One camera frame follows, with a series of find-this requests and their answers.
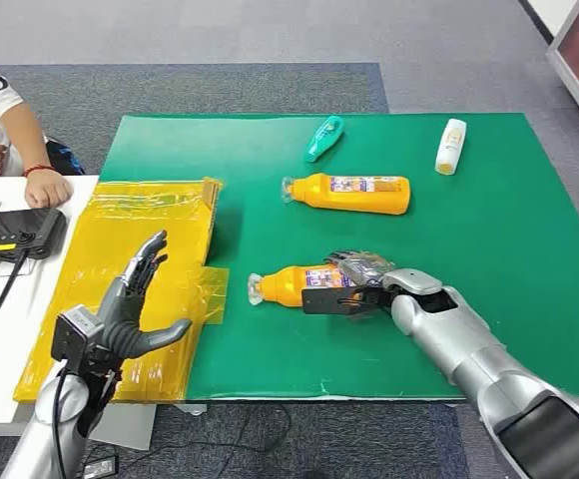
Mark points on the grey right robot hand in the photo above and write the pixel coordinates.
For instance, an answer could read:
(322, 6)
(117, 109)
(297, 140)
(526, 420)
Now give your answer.
(362, 268)

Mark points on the orange Tide detergent bottle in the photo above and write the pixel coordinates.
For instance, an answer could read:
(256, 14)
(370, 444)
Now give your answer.
(354, 198)
(284, 284)

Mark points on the person's left forearm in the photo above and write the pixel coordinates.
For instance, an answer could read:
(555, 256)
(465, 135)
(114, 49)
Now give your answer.
(25, 139)

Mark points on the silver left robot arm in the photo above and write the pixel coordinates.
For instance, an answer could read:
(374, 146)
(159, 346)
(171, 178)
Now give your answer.
(39, 430)

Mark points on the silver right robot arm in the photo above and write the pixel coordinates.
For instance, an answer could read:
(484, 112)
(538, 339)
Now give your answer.
(474, 357)

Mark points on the teal plastic bottle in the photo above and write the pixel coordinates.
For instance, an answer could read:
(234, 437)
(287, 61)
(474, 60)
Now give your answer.
(322, 140)

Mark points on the white plastic bottle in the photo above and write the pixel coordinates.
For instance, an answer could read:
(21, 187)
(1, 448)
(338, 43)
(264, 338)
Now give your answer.
(450, 149)

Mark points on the green table mat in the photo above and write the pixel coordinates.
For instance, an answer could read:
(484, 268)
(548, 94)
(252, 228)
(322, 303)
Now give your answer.
(419, 317)

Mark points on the grey flat board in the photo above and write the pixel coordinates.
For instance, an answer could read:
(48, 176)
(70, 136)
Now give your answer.
(129, 426)

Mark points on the yellow film wrapped cardboard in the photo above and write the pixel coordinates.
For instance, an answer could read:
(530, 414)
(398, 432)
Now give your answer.
(94, 264)

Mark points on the black power adapter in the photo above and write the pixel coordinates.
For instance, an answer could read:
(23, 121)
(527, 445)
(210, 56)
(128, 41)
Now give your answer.
(100, 468)

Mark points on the blue black bag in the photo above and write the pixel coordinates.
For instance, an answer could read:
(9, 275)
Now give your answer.
(64, 158)

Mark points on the person's left hand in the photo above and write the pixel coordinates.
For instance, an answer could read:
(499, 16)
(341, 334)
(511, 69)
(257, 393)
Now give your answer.
(47, 190)

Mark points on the black device with antenna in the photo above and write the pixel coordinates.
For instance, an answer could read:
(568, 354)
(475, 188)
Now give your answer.
(20, 228)

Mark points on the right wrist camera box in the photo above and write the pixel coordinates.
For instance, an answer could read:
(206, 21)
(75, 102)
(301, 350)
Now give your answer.
(329, 299)

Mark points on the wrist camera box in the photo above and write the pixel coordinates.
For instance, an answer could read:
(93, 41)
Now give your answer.
(329, 299)
(75, 334)

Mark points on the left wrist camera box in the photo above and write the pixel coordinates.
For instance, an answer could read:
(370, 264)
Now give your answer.
(75, 334)

